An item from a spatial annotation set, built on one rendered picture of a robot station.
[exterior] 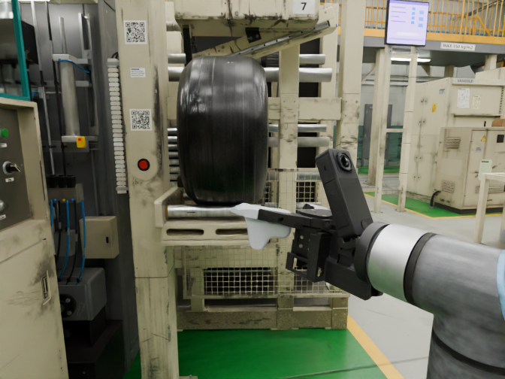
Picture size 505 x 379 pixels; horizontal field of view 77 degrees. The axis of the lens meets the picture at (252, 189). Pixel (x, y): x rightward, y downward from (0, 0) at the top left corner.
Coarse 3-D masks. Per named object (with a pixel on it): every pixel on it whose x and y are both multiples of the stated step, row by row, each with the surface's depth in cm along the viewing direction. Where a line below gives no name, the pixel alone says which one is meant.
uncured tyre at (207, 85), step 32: (192, 64) 103; (224, 64) 102; (256, 64) 106; (192, 96) 96; (224, 96) 96; (256, 96) 97; (192, 128) 95; (224, 128) 95; (256, 128) 96; (192, 160) 98; (224, 160) 98; (256, 160) 99; (192, 192) 107; (224, 192) 106; (256, 192) 108
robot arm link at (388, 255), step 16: (384, 240) 32; (400, 240) 31; (416, 240) 30; (368, 256) 33; (384, 256) 31; (400, 256) 30; (368, 272) 33; (384, 272) 31; (400, 272) 30; (384, 288) 32; (400, 288) 30
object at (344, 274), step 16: (320, 224) 39; (384, 224) 35; (304, 240) 41; (320, 240) 38; (336, 240) 38; (352, 240) 36; (368, 240) 33; (288, 256) 42; (304, 256) 41; (320, 256) 38; (336, 256) 39; (352, 256) 37; (336, 272) 38; (352, 272) 36; (352, 288) 36; (368, 288) 35
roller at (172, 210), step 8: (168, 208) 111; (176, 208) 111; (184, 208) 111; (192, 208) 112; (200, 208) 112; (208, 208) 112; (216, 208) 112; (224, 208) 112; (168, 216) 112; (176, 216) 112; (184, 216) 112; (192, 216) 112; (200, 216) 112; (208, 216) 112; (216, 216) 112; (224, 216) 112; (232, 216) 113; (240, 216) 113
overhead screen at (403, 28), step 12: (396, 0) 413; (396, 12) 416; (408, 12) 419; (420, 12) 422; (396, 24) 419; (408, 24) 422; (420, 24) 425; (396, 36) 422; (408, 36) 425; (420, 36) 428
